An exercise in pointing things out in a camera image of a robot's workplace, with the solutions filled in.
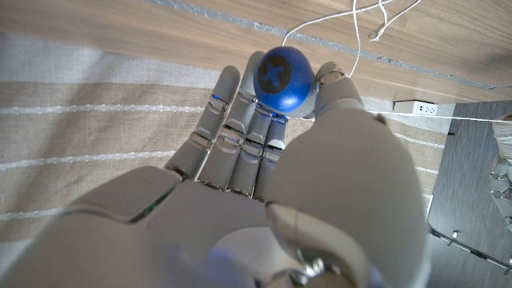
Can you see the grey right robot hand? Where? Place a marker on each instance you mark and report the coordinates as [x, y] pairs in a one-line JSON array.
[[224, 208]]

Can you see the beige striped cloth backdrop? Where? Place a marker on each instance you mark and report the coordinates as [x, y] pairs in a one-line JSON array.
[[80, 132]]

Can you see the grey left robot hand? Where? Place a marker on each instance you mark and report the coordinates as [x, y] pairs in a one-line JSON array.
[[503, 188]]

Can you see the white power strip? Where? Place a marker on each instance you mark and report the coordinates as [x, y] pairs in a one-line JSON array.
[[416, 107]]

